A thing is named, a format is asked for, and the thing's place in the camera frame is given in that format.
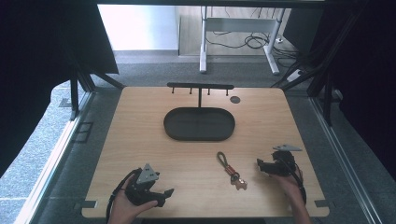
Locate white power strip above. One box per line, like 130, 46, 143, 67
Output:
286, 69, 304, 83

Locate person's left hand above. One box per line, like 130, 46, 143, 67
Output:
106, 175, 159, 224

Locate person's right hand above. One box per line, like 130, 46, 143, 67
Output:
273, 167, 305, 205

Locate aluminium rail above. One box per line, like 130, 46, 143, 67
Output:
309, 96, 385, 224
13, 91, 96, 224

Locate black metal stand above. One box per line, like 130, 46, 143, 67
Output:
68, 70, 126, 121
270, 6, 365, 127

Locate black curtain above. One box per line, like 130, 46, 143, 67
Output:
306, 0, 396, 183
0, 0, 120, 179

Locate white desk frame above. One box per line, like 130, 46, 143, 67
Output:
198, 6, 287, 76

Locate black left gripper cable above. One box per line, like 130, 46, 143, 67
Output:
105, 167, 143, 224

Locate black key rack with tray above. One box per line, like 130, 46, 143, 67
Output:
163, 81, 236, 143

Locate keychain with cord loop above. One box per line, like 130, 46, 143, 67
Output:
216, 150, 248, 191

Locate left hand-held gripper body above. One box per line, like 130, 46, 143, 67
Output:
124, 162, 161, 206

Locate black floor cables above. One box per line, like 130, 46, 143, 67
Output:
205, 30, 302, 61

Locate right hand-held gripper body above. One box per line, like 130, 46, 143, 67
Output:
263, 144, 304, 177

